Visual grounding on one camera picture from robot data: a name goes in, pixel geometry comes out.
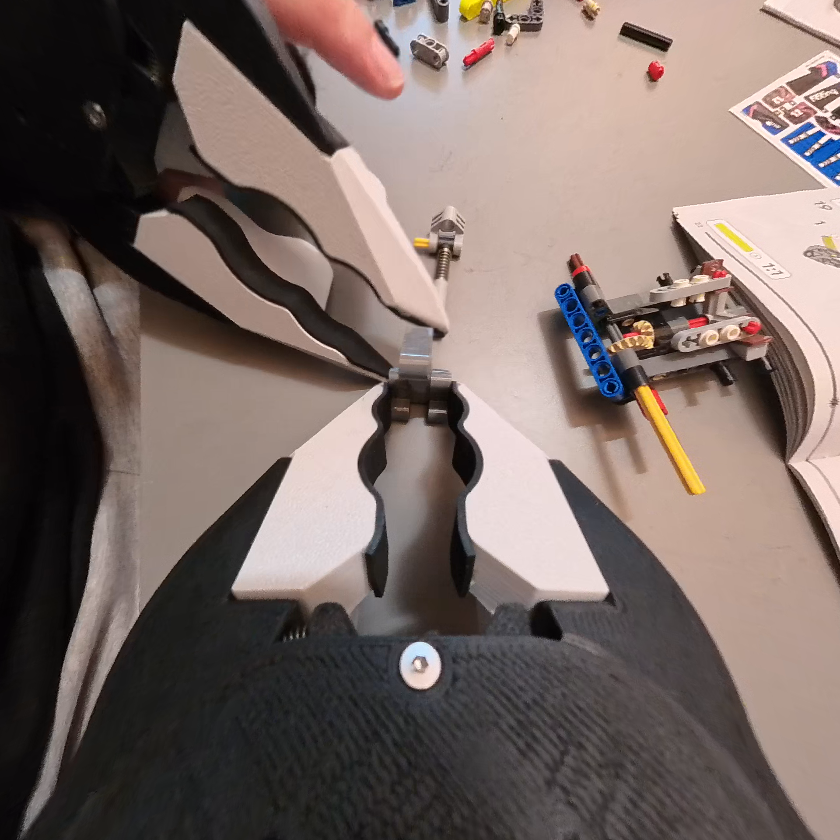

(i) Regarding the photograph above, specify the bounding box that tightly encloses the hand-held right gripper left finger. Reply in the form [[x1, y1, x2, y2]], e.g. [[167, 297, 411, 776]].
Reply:
[[230, 382, 396, 610]]

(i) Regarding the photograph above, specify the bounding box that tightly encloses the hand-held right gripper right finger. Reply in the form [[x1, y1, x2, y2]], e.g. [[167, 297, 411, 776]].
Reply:
[[451, 386, 613, 616]]

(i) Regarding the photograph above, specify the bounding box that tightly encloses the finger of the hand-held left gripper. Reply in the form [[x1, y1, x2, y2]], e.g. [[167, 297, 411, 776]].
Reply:
[[172, 18, 452, 338], [133, 193, 393, 383]]

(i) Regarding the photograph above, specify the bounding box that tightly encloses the grey bent lego beam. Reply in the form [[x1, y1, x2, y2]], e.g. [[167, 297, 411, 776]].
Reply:
[[387, 328, 455, 426]]

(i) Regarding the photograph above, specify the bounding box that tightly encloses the grey lego connector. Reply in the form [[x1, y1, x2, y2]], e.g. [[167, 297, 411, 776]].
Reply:
[[409, 33, 452, 68]]

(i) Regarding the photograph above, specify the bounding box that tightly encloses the lego assembly with blue beam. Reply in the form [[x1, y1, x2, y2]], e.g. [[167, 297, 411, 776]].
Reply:
[[553, 252, 777, 497]]

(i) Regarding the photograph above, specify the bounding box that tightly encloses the grey lego shock absorber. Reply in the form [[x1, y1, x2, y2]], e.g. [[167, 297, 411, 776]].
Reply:
[[413, 205, 468, 299]]

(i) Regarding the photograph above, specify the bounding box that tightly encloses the black bent lego beam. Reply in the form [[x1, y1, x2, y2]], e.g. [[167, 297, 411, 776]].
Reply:
[[492, 0, 547, 35]]

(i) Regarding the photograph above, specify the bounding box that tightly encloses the black lego axle bar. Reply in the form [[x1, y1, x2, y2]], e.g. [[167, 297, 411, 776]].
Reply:
[[619, 21, 675, 53]]

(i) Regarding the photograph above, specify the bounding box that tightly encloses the person's left hand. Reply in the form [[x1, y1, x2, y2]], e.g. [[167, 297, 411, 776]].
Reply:
[[268, 0, 406, 101]]

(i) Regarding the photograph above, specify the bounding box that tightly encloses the person's grey sweatshirt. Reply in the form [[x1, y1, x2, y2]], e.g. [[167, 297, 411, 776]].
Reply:
[[13, 217, 142, 834]]

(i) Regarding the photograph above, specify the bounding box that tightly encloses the person's dark clothing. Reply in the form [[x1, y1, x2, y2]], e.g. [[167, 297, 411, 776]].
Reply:
[[0, 210, 142, 840]]

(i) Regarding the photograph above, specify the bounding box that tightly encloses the open instruction booklet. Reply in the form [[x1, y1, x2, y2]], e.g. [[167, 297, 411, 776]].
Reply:
[[671, 189, 840, 555]]

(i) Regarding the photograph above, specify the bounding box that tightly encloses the sticker sheet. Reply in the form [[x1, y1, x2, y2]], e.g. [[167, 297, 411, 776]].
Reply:
[[728, 49, 840, 189]]

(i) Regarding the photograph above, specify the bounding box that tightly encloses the white paper leaflet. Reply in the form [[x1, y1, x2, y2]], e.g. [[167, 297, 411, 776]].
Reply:
[[760, 0, 840, 52]]

